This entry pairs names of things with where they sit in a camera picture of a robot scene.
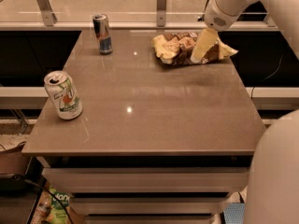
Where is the green snack bag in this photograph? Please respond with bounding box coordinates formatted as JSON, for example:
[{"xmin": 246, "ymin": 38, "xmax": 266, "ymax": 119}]
[{"xmin": 46, "ymin": 187, "xmax": 74, "ymax": 224}]

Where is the brown chip bag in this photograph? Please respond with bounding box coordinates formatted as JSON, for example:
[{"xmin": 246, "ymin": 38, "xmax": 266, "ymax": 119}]
[{"xmin": 151, "ymin": 32, "xmax": 237, "ymax": 66}]

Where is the Red Bull can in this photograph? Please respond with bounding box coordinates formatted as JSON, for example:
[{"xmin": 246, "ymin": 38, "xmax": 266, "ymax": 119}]
[{"xmin": 93, "ymin": 14, "xmax": 113, "ymax": 55}]

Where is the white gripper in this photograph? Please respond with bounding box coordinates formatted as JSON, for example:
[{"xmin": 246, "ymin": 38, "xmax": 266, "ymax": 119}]
[{"xmin": 191, "ymin": 0, "xmax": 258, "ymax": 63}]

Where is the black office chair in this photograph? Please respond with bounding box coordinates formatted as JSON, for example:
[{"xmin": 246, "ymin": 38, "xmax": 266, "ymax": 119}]
[{"xmin": 199, "ymin": 0, "xmax": 269, "ymax": 22}]

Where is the plastic bottle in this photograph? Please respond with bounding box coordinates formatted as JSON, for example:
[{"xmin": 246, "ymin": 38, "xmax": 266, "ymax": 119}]
[{"xmin": 30, "ymin": 197, "xmax": 51, "ymax": 224}]

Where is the brown bag on floor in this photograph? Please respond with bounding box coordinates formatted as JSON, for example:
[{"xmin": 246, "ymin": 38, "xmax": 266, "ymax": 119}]
[{"xmin": 0, "ymin": 142, "xmax": 30, "ymax": 175}]

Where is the left metal railing bracket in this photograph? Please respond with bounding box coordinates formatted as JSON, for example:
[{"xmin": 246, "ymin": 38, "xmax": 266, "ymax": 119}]
[{"xmin": 36, "ymin": 0, "xmax": 57, "ymax": 26}]

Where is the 7up can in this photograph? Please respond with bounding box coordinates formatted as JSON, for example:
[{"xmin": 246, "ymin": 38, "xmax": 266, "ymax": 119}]
[{"xmin": 44, "ymin": 71, "xmax": 83, "ymax": 120}]

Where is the blue perforated box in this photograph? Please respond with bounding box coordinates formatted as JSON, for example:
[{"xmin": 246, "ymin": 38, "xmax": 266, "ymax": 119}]
[{"xmin": 223, "ymin": 203, "xmax": 245, "ymax": 224}]

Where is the middle metal railing bracket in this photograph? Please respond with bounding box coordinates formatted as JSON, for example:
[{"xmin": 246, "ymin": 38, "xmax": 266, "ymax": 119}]
[{"xmin": 156, "ymin": 0, "xmax": 167, "ymax": 27}]

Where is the right metal railing bracket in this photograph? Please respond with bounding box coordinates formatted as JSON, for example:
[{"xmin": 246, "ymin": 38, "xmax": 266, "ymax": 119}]
[{"xmin": 263, "ymin": 14, "xmax": 277, "ymax": 27}]

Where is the grey drawer cabinet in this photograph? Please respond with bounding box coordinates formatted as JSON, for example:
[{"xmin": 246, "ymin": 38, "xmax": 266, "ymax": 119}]
[{"xmin": 23, "ymin": 30, "xmax": 264, "ymax": 224}]

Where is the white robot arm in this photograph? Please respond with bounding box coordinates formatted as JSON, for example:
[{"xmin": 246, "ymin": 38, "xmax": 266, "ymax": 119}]
[{"xmin": 192, "ymin": 0, "xmax": 299, "ymax": 224}]

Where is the metal railing bracket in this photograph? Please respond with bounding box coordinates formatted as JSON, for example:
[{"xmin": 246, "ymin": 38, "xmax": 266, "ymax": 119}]
[
  {"xmin": 263, "ymin": 14, "xmax": 277, "ymax": 27},
  {"xmin": 156, "ymin": 0, "xmax": 167, "ymax": 27},
  {"xmin": 36, "ymin": 0, "xmax": 57, "ymax": 26}
]

